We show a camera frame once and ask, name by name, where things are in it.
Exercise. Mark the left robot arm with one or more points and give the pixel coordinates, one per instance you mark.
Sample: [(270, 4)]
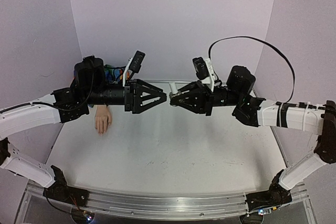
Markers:
[(89, 87)]

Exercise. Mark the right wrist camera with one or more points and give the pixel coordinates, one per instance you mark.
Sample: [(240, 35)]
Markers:
[(205, 72)]

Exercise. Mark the glitter nail polish bottle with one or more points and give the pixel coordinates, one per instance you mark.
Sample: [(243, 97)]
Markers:
[(175, 95)]

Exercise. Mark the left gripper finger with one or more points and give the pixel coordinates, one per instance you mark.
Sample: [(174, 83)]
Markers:
[(143, 106), (149, 89)]

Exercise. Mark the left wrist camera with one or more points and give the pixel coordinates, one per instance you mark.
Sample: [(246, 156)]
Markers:
[(133, 67)]

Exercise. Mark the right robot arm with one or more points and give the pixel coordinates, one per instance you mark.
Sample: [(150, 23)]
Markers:
[(318, 120)]

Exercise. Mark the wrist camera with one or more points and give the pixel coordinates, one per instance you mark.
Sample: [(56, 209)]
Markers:
[(205, 72), (133, 67)]

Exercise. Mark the mannequin hand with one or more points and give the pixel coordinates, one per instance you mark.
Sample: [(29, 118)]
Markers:
[(103, 119)]

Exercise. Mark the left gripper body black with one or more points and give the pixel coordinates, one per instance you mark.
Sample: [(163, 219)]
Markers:
[(129, 100)]

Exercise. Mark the colourful patchwork sleeve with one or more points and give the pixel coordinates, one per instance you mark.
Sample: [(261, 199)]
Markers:
[(115, 73)]

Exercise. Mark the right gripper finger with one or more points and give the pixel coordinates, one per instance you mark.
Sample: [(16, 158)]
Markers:
[(192, 107), (191, 90)]

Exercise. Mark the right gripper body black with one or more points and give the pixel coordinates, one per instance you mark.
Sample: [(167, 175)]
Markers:
[(208, 98)]

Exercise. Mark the aluminium front rail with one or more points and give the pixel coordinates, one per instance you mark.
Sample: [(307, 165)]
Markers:
[(171, 207)]

